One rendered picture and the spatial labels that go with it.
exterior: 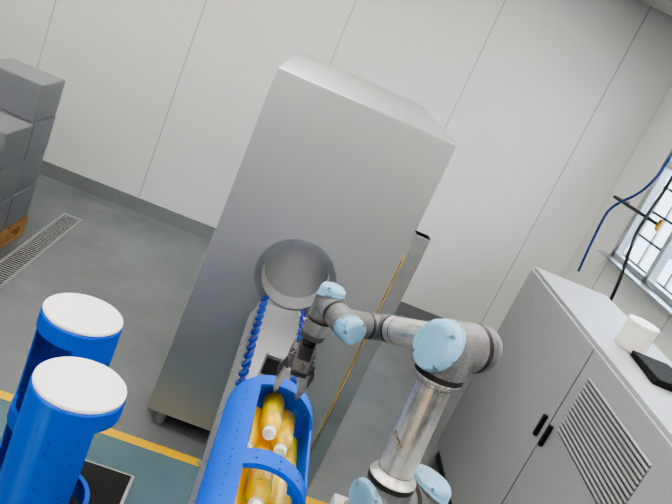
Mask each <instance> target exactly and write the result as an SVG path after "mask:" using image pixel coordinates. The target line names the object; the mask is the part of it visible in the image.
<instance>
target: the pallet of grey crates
mask: <svg viewBox="0 0 672 504"><path fill-rule="evenodd" d="M64 85H65V80H64V79H61V78H59V77H57V76H54V75H52V74H49V73H47V72H45V71H42V70H40V69H37V68H35V67H33V66H30V65H28V64H25V63H23V62H21V61H18V60H16V59H13V58H8V59H0V249H1V248H3V247H4V246H6V245H7V244H8V243H10V242H11V241H13V240H14V239H15V238H17V237H18V236H20V235H21V234H22V233H24V229H25V226H26V222H27V219H28V215H27V213H28V210H29V206H30V203H31V199H32V196H33V193H34V189H35V186H36V180H37V177H38V174H39V170H40V167H41V163H42V160H43V156H44V153H45V149H46V148H47V145H48V141H49V138H50V135H51V131H52V128H53V124H54V121H55V117H56V116H55V115H56V112H57V109H58V105H59V102H60V99H61V95H62V92H63V88H64Z"/></svg>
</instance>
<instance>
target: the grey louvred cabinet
mask: <svg viewBox="0 0 672 504"><path fill-rule="evenodd" d="M627 319H628V317H627V316H626V315H625V314H624V313H623V312H622V311H621V310H620V309H619V308H618V307H617V306H616V305H615V304H614V303H613V302H612V301H611V300H610V299H609V298H608V297H607V296H605V295H603V294H601V293H598V292H596V291H593V290H591V289H588V288H586V287H584V286H581V285H579V284H576V283H574V282H572V281H569V280H567V279H564V278H562V277H559V276H557V275H555V274H552V273H550V272H547V271H545V270H542V269H540V268H538V267H535V269H531V271H530V272H529V274H528V276H527V278H526V280H525V282H524V283H523V285H522V287H521V289H520V291H519V293H518V294H517V296H516V298H515V300H514V302H513V304H512V305H511V307H510V309H509V311H508V313H507V314H506V316H505V318H504V320H503V322H502V324H501V325H500V327H499V329H498V331H497V333H498V335H499V336H500V338H501V340H502V344H503V353H502V357H501V360H500V361H499V363H498V364H497V365H496V366H495V367H494V368H493V369H491V370H490V371H488V372H485V373H479V374H474V375H473V377H472V379H471V380H470V382H469V384H468V386H467V388H466V390H465V391H464V393H463V395H462V397H461V399H460V401H459V402H458V404H457V406H456V408H455V410H454V411H453V413H452V415H451V417H450V419H449V421H448V422H447V424H446V426H445V428H444V430H443V432H442V433H441V435H440V437H439V439H438V441H437V445H438V449H439V451H438V452H437V454H436V456H435V457H436V461H437V465H438V469H439V474H440V475H441V476H443V477H444V479H445V480H446V481H447V482H448V484H449V486H450V488H451V498H450V500H449V502H448V504H672V392H670V391H668V390H665V389H663V388H661V387H658V386H656V385H654V384H652V383H651V382H650V380H649V379H648V378H647V376H646V375H645V374H644V372H643V371H642V370H641V368H640V367H639V365H638V364H637V363H636V361H635V360H634V359H633V357H632V356H631V352H629V351H627V350H625V349H624V348H622V347H621V346H620V345H618V344H617V342H616V340H615V339H616V337H617V335H618V334H619V332H620V330H621V329H622V327H623V326H624V324H625V322H626V321H627Z"/></svg>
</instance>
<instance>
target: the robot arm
mask: <svg viewBox="0 0 672 504"><path fill-rule="evenodd" d="M345 295H346V291H345V289H344V288H343V287H341V286H340V285H338V284H336V283H333V282H328V281H327V282H323V283H322V284H321V286H320V288H319V290H318V292H316V296H315V298H314V300H313V303H312V305H311V307H310V309H309V311H308V314H307V316H306V318H305V317H303V321H304V323H303V325H302V328H301V330H300V334H301V336H302V338H301V340H300V341H299V340H296V339H294V342H293V344H292V346H291V348H290V350H289V353H288V355H287V356H286V358H284V359H282V361H281V362H280V364H279V366H278V370H277V374H276V377H275V381H274V385H273V391H274V392H276V391H277V390H279V386H280V385H281V384H282V382H283V380H284V379H285V378H287V377H288V376H289V375H290V374H292V375H295V376H297V377H299V386H298V388H297V392H296V394H295V399H294V400H297V399H299V398H300V397H301V396H302V395H303V393H304V392H305V391H306V389H307V388H308V387H309V385H310V384H311V382H312V381H313V379H314V373H315V371H314V370H315V366H313V365H314V364H315V361H314V360H315V358H316V351H317V348H316V343H317V344H320V343H322V342H323V340H324V338H326V336H327V334H328V332H329V330H330V328H331V329H332V331H333V332H334V333H335V335H336V336H337V337H338V338H339V339H340V340H342V341H343V342H344V343H345V344H348V345H353V344H355V343H358V342H360V341H361V340H362V339H370V340H378V341H383V342H387V343H392V344H397V345H401V346H405V347H409V348H412V349H414V352H413V358H414V360H415V364H414V368H415V370H416V373H417V377H416V379H415V381H414V383H413V386H412V388H411V390H410V393H409V395H408V397H407V399H406V402H405V404H404V406H403V409H402V411H401V413H400V416H399V418H398V420H397V422H396V425H395V427H394V429H393V432H392V434H391V436H390V438H389V441H388V443H387V445H386V448H385V450H384V452H383V454H382V457H381V459H380V460H377V461H374V462H373V463H372V464H371V466H370V468H369V470H368V473H367V475H366V477H360V478H358V479H356V480H354V481H353V483H352V484H351V487H350V490H349V504H448V502H449V500H450V498H451V488H450V486H449V484H448V482H447V481H446V480H445V479H444V477H443V476H441V475H440V474H439V473H438V472H437V471H435V470H434V469H432V468H430V467H428V466H426V465H422V464H419V463H420V461H421V459H422V457H423V454H424V452H425V450H426V448H427V445H428V443H429V441H430V439H431V437H432V434H433V432H434V430H435V428H436V426H437V423H438V421H439V419H440V417H441V415H442V412H443V410H444V408H445V406H446V404H447V401H448V399H449V397H450V395H451V392H452V391H454V390H457V389H460V388H461V387H462V385H463V383H464V381H465V378H466V376H467V374H468V373H473V374H479V373H485V372H488V371H490V370H491V369H493V368H494V367H495V366H496V365H497V364H498V363H499V361H500V360H501V357H502V353H503V344H502V340H501V338H500V336H499V335H498V333H497V332H496V331H495V330H494V329H493V328H491V327H489V326H488V325H485V324H481V323H473V322H465V321H457V320H454V319H448V318H446V319H434V320H431V321H428V322H426V321H420V320H415V319H409V318H404V317H398V316H394V315H391V314H381V313H373V312H364V311H356V310H351V309H350V308H349V307H348V306H347V305H346V304H345V303H344V302H343V300H344V299H345ZM298 342H299V343H298ZM289 367H290V368H291V372H290V370H289Z"/></svg>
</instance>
